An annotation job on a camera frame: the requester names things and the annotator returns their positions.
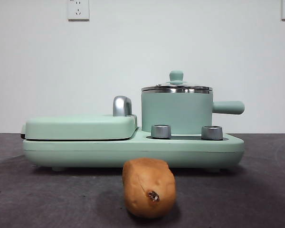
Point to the glass lid with green knob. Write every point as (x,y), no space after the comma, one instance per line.
(176,76)

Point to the brown potato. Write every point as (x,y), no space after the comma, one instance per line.
(145,185)

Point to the silver control knob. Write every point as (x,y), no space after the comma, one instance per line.
(211,133)
(161,131)

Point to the mint green breakfast machine base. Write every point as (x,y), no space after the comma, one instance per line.
(97,152)

